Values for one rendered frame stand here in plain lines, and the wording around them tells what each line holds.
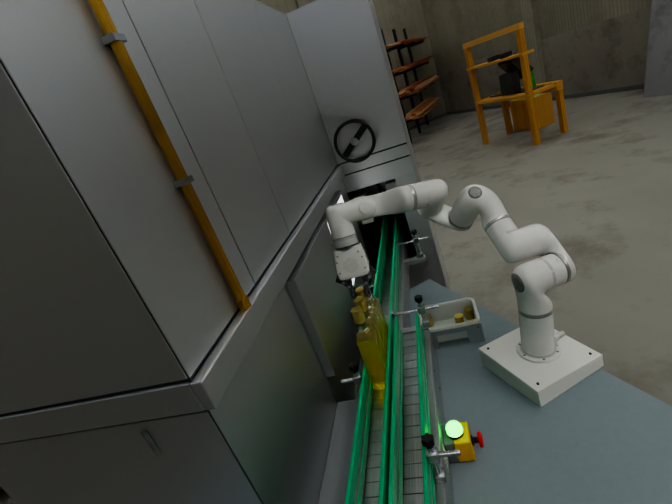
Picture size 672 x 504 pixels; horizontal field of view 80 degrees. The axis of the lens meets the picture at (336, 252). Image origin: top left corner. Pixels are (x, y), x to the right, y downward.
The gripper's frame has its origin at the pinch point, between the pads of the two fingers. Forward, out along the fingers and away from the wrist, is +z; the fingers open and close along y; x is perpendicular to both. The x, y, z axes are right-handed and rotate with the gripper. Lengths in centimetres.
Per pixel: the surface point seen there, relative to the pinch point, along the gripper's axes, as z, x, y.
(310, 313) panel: -0.8, -16.4, -12.0
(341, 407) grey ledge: 31.3, -11.4, -13.2
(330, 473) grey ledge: 37, -33, -13
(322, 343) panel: 9.3, -14.2, -12.0
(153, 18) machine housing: -74, -44, -15
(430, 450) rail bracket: 29, -41, 15
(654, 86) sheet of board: -72, 651, 410
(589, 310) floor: 79, 150, 105
